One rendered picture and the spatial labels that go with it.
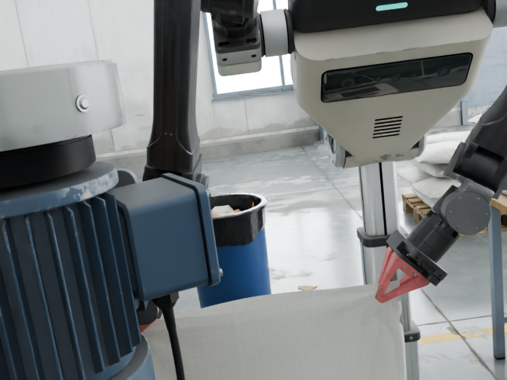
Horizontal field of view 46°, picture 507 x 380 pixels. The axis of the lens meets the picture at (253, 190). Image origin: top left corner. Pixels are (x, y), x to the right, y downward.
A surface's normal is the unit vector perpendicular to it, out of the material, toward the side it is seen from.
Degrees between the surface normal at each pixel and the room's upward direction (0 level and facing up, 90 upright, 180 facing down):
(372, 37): 40
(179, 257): 90
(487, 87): 90
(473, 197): 78
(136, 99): 90
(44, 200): 90
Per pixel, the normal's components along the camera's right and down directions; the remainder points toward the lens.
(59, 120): 0.71, 0.07
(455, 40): -0.07, -0.60
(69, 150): 0.87, 0.00
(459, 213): -0.19, 0.03
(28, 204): 0.40, 0.15
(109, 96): 0.95, -0.05
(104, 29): 0.04, 0.22
